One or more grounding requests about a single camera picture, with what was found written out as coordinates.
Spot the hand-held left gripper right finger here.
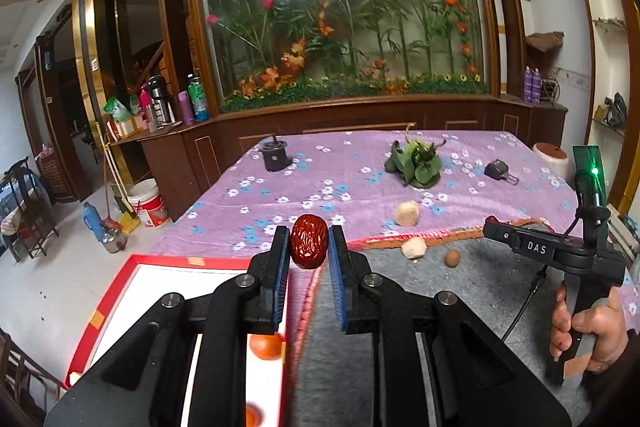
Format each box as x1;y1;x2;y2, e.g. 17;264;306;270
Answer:
327;224;573;427

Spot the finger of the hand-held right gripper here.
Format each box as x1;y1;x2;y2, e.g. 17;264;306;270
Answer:
482;216;521;250

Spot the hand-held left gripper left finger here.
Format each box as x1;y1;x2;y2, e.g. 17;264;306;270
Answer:
44;224;292;427

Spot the red date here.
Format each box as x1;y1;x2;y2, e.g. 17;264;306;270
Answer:
291;214;329;270

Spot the red-rimmed white tray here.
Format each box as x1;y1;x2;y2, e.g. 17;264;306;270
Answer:
64;253;323;427

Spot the person's right forearm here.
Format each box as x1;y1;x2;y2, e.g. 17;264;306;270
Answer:
582;329;640;427

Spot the person's right hand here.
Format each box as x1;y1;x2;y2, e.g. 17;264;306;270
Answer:
549;282;629;374

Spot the black power adapter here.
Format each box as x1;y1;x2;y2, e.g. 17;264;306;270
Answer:
484;159;518;184

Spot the grey mat with red border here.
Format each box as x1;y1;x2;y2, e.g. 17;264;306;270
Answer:
292;218;636;427

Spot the white jar with red lid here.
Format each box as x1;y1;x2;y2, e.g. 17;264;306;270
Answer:
531;142;571;178

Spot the purple floral tablecloth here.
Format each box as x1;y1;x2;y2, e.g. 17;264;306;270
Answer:
147;130;583;258

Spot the green leafy plant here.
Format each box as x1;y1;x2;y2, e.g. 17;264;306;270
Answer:
384;124;448;188

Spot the black hand grinder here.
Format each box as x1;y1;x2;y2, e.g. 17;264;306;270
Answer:
257;134;293;172

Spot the white plastic bucket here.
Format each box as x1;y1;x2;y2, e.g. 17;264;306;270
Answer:
126;179;167;228

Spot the metal kettle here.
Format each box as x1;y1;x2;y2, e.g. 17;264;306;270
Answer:
102;222;128;254

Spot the pink bottle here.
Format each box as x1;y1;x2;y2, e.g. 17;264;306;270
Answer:
177;91;196;126

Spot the green spray bottle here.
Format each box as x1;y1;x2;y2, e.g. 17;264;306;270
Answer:
187;74;210;122

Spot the blue bottle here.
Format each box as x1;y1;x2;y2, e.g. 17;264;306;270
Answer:
82;202;106;243

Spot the yellow and red box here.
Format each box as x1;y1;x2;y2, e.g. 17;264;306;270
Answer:
112;117;148;138

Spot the green bag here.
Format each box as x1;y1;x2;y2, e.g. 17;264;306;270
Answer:
103;97;132;122

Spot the glass case with artificial flowers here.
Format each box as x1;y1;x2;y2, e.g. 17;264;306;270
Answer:
192;0;493;112

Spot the dark wooden chair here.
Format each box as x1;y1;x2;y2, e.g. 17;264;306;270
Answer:
0;157;61;263

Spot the wooden chair back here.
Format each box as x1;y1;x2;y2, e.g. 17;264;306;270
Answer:
0;327;66;427

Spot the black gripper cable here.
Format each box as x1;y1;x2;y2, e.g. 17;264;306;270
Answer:
501;267;548;343

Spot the tool on wall shelf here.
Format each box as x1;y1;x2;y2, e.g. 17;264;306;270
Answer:
602;92;628;130

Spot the brown wall shelf ornament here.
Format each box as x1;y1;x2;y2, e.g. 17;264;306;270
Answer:
525;32;566;68

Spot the mop with yellow handle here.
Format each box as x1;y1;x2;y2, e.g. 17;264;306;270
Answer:
102;122;141;233

